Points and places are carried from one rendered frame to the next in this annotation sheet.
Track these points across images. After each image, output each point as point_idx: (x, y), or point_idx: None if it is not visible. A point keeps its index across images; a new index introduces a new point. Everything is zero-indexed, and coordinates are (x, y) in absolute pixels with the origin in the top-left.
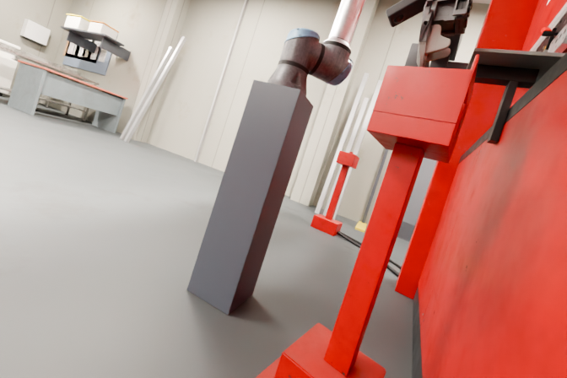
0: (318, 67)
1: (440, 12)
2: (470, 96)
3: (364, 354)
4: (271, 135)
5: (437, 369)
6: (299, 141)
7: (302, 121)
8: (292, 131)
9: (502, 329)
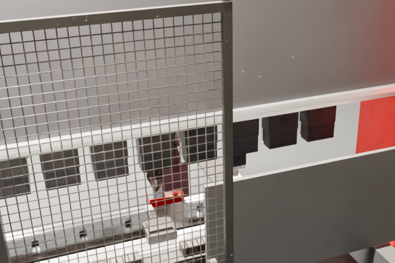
0: (176, 145)
1: (150, 172)
2: (178, 199)
3: None
4: (159, 188)
5: None
6: (184, 183)
7: (177, 175)
8: (168, 185)
9: None
